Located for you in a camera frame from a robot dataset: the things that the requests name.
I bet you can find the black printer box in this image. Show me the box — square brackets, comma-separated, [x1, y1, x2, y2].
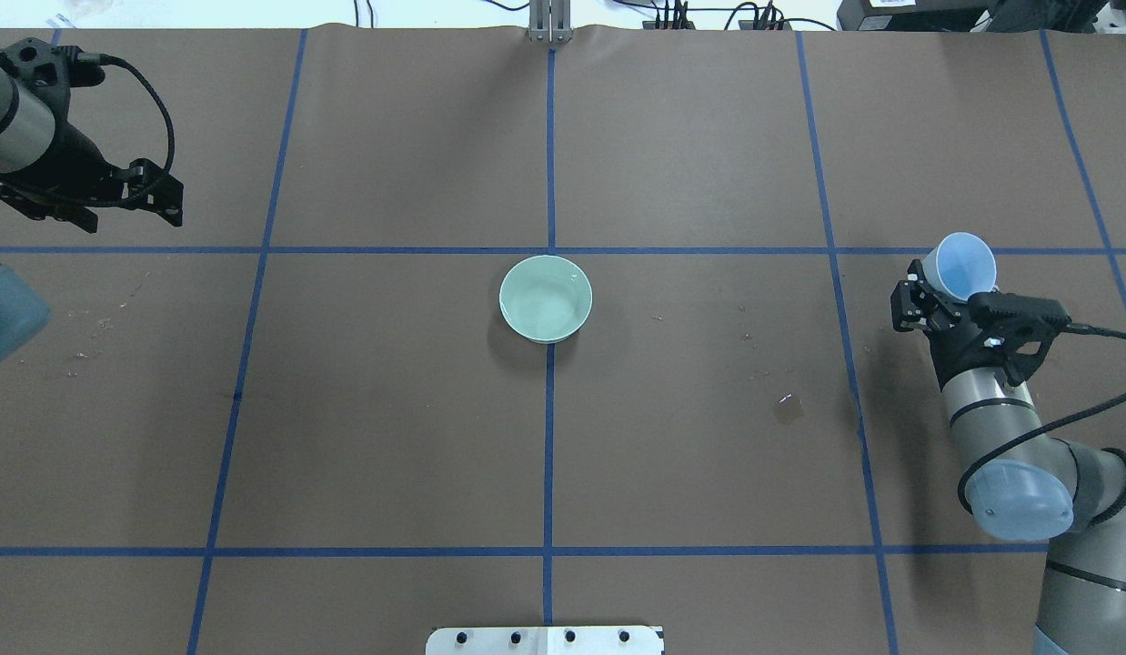
[835, 1, 989, 33]

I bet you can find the aluminium frame post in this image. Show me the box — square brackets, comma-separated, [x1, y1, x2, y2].
[527, 0, 574, 45]

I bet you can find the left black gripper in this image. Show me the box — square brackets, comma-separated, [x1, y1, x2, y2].
[0, 37, 184, 235]

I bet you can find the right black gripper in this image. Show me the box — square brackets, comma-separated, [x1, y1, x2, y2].
[890, 258, 1071, 388]

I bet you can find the black power strip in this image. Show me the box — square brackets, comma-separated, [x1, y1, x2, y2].
[641, 1, 792, 32]

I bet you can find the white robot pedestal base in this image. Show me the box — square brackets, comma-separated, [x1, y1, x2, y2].
[425, 625, 665, 654]

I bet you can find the green ceramic bowl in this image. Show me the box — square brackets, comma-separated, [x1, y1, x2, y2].
[499, 255, 595, 346]

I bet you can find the light blue plastic cup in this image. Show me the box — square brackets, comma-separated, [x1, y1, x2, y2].
[920, 232, 997, 303]

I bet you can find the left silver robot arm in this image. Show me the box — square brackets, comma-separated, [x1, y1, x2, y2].
[0, 37, 184, 235]

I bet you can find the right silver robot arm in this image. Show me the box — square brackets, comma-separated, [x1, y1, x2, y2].
[890, 258, 1126, 654]

